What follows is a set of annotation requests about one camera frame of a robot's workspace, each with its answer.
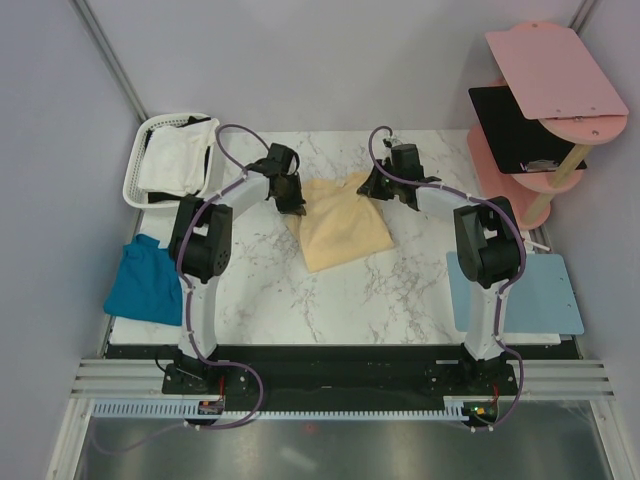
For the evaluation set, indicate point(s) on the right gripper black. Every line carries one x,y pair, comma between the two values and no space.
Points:
371,189

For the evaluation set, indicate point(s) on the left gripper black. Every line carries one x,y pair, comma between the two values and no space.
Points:
295,206

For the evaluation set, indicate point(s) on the yellow t shirt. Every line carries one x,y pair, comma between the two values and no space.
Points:
340,225

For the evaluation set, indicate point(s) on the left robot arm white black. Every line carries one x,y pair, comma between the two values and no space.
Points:
201,240

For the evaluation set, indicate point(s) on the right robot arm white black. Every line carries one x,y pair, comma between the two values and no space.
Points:
489,249

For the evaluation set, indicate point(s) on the white t shirt in basket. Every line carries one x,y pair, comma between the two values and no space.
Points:
175,157

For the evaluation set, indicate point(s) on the white perforated basket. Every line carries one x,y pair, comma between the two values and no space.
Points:
173,155

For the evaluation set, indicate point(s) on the black clipboard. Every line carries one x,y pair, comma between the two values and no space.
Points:
518,145

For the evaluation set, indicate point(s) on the red capped marker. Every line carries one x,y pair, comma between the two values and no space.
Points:
535,245

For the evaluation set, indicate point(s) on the blue folded t shirt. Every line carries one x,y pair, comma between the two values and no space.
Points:
147,287

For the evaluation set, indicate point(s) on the light blue clipboard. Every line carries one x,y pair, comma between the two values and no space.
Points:
541,302

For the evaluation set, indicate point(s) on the pink tiered shelf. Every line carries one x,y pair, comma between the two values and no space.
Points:
556,81

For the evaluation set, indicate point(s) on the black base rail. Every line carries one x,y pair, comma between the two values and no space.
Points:
361,377

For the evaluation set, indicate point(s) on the white slotted cable duct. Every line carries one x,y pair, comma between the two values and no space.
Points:
192,409

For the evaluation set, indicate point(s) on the aluminium frame rail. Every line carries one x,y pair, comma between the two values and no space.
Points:
116,378

